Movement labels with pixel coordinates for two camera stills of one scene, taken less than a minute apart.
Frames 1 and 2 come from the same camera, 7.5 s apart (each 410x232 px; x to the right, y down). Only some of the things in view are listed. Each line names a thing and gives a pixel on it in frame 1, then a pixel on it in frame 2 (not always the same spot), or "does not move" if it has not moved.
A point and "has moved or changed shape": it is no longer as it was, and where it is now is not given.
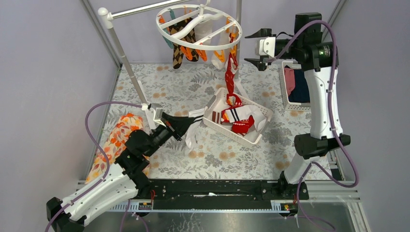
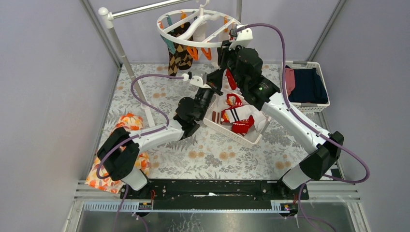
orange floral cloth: [115, 143] does not move
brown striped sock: [216, 117] does not move
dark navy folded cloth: [300, 93] does not move
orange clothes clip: [187, 51] to [195, 53]
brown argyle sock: [192, 55] to [182, 58]
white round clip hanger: [198, 27] has moved or changed shape
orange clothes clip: [221, 57] has moved or changed shape
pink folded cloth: [290, 80] does not move
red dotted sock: [242, 126] does not move
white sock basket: [241, 117] does not move
